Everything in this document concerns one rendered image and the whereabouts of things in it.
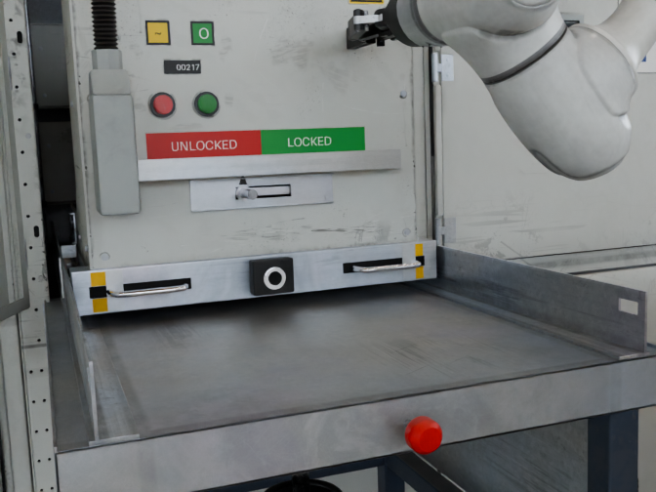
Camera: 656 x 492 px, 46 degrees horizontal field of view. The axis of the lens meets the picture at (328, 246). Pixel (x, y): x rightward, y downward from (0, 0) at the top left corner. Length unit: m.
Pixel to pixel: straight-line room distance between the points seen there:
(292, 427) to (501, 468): 0.54
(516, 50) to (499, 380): 0.33
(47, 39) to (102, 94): 0.97
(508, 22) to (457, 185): 0.74
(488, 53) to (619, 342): 0.34
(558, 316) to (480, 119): 0.61
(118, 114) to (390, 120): 0.42
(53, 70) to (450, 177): 0.96
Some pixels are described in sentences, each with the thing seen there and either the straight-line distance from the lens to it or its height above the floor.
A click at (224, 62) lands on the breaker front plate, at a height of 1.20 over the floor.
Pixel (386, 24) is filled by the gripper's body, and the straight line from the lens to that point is 0.98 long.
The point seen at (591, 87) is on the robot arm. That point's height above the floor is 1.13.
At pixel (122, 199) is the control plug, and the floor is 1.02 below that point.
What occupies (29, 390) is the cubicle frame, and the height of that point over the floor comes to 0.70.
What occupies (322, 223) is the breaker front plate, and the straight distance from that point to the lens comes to 1.15.
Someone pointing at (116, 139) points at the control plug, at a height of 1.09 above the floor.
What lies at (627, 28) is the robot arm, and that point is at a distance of 0.92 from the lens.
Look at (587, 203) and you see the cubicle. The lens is 1.66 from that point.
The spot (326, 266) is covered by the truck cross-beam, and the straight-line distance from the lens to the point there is 1.15.
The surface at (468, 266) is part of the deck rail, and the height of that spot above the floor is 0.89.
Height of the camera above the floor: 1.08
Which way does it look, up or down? 7 degrees down
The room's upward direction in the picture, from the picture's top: 2 degrees counter-clockwise
